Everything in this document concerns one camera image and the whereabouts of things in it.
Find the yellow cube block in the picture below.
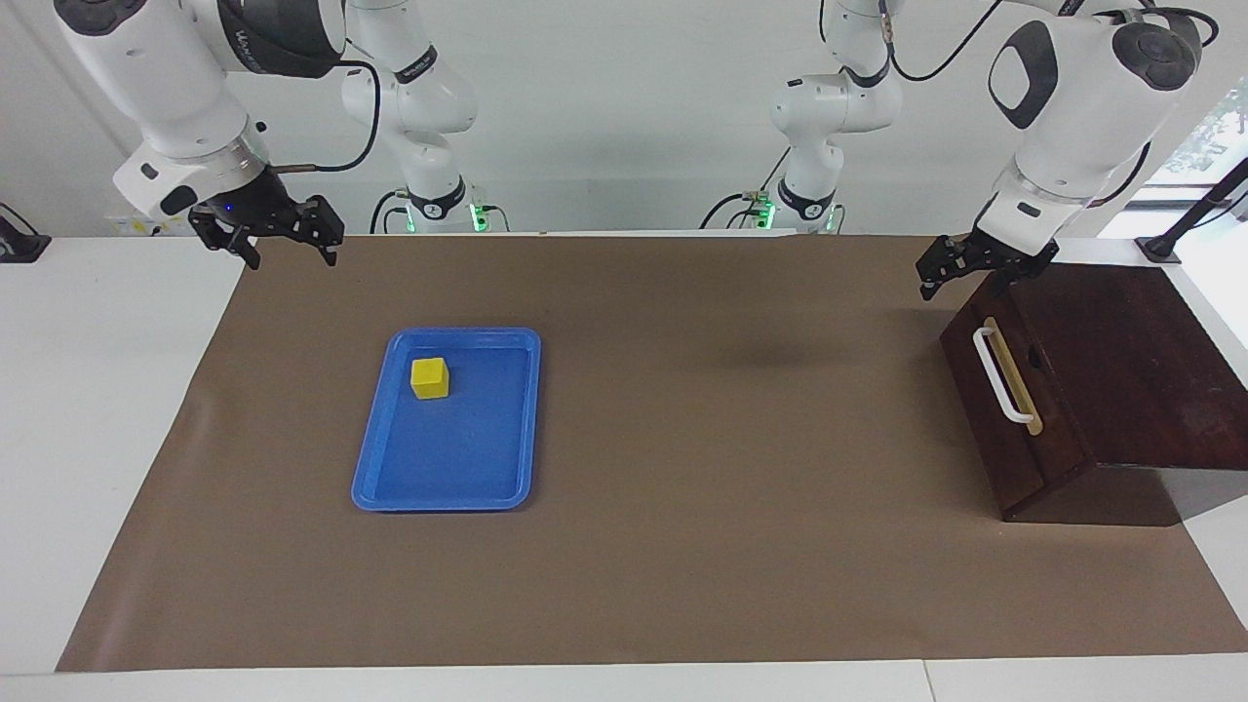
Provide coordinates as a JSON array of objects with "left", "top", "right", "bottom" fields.
[{"left": 410, "top": 358, "right": 451, "bottom": 401}]

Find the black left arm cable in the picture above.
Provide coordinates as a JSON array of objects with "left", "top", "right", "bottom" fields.
[{"left": 877, "top": 0, "right": 1221, "bottom": 211}]

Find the white wall outlet box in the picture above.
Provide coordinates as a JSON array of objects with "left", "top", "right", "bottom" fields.
[{"left": 107, "top": 208, "right": 198, "bottom": 237}]

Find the brown table mat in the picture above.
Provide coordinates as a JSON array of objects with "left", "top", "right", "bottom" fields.
[{"left": 56, "top": 234, "right": 1248, "bottom": 674}]

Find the wooden drawer with white handle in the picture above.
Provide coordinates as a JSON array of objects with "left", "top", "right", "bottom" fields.
[{"left": 939, "top": 283, "right": 1096, "bottom": 490}]

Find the dark wooden cabinet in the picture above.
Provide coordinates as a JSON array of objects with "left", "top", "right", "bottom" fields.
[{"left": 939, "top": 261, "right": 1248, "bottom": 527}]

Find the blue plastic tray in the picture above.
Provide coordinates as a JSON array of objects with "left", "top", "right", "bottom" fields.
[{"left": 351, "top": 327, "right": 542, "bottom": 513}]

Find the black clamp base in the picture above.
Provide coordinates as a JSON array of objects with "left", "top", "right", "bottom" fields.
[{"left": 0, "top": 203, "right": 52, "bottom": 263}]

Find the black base cable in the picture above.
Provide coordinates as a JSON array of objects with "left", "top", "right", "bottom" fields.
[
  {"left": 368, "top": 188, "right": 412, "bottom": 236},
  {"left": 700, "top": 146, "right": 790, "bottom": 231}
]

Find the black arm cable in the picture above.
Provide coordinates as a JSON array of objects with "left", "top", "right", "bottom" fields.
[
  {"left": 271, "top": 58, "right": 382, "bottom": 175},
  {"left": 877, "top": 0, "right": 1221, "bottom": 211}
]

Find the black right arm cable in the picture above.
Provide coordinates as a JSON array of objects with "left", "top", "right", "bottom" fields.
[{"left": 271, "top": 58, "right": 382, "bottom": 175}]

